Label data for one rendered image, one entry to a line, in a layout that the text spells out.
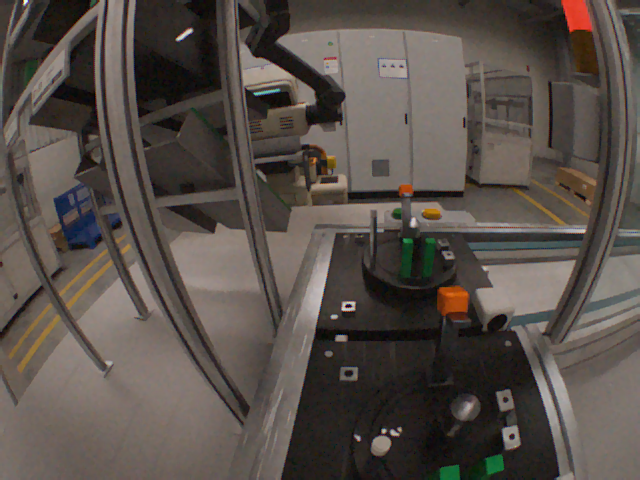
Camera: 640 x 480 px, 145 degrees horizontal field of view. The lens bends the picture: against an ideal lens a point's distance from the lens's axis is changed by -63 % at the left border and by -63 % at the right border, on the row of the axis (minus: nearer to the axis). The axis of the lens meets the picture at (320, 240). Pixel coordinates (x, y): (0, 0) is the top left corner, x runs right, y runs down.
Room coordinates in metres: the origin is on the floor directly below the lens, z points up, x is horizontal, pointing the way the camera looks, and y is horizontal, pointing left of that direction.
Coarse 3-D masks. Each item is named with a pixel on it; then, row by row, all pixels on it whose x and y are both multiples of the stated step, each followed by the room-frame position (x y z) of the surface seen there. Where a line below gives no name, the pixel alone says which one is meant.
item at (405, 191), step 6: (402, 186) 0.37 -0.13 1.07; (408, 186) 0.37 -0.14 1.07; (402, 192) 0.37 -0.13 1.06; (408, 192) 0.37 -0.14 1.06; (402, 198) 0.37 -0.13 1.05; (408, 198) 0.37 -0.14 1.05; (402, 204) 0.37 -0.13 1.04; (408, 204) 0.37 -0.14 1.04; (402, 210) 0.36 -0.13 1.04; (408, 210) 0.36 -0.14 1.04; (402, 216) 0.36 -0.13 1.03; (408, 216) 0.36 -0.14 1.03; (402, 222) 0.36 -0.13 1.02; (402, 228) 0.35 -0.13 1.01
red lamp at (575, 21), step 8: (568, 0) 0.15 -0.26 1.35; (576, 0) 0.14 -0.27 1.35; (568, 8) 0.16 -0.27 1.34; (576, 8) 0.15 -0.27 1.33; (584, 8) 0.14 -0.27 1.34; (568, 16) 0.16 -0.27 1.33; (576, 16) 0.15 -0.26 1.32; (584, 16) 0.14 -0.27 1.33; (568, 24) 0.17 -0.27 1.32; (576, 24) 0.15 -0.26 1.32; (584, 24) 0.14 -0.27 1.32
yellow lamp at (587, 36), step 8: (576, 32) 0.16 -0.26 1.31; (584, 32) 0.14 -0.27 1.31; (576, 40) 0.16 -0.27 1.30; (584, 40) 0.15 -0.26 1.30; (592, 40) 0.14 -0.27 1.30; (576, 48) 0.16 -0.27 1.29; (584, 48) 0.15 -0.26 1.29; (592, 48) 0.14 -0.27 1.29; (576, 56) 0.16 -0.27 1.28; (584, 56) 0.15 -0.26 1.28; (592, 56) 0.14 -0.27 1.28; (576, 64) 0.17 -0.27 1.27; (584, 64) 0.15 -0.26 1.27; (592, 64) 0.14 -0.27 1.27; (576, 72) 0.17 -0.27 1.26; (584, 72) 0.15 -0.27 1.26; (592, 72) 0.14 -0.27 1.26
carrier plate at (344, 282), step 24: (336, 240) 0.41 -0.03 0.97; (456, 240) 0.37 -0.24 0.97; (336, 264) 0.34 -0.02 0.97; (360, 264) 0.33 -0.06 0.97; (480, 264) 0.29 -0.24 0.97; (336, 288) 0.28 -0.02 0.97; (360, 288) 0.27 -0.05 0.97; (480, 288) 0.23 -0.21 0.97; (336, 312) 0.23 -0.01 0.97; (360, 312) 0.23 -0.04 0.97; (384, 312) 0.22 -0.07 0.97; (408, 312) 0.22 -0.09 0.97; (432, 312) 0.21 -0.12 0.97; (360, 336) 0.20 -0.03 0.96; (384, 336) 0.19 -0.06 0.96; (408, 336) 0.19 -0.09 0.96; (432, 336) 0.18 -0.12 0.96
